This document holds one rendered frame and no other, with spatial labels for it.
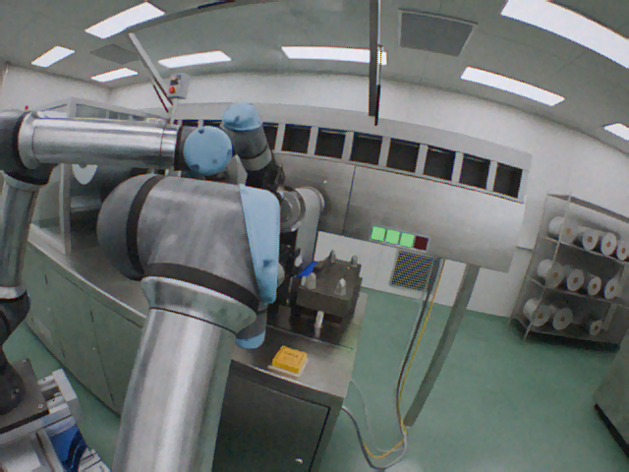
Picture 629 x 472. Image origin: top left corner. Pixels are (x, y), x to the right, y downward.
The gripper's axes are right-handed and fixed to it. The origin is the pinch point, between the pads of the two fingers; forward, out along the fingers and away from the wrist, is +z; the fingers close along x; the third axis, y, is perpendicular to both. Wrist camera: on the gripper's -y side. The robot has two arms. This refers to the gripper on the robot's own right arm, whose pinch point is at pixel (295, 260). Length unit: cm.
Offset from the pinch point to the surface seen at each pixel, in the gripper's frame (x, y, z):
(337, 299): -16.6, -6.6, -6.4
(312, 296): -8.7, -7.8, -6.4
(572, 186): -280, 93, 263
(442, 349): -73, -46, 46
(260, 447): -6, -58, -29
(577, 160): -282, 129, 263
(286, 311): -0.8, -16.5, -4.4
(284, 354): -8.4, -16.6, -26.0
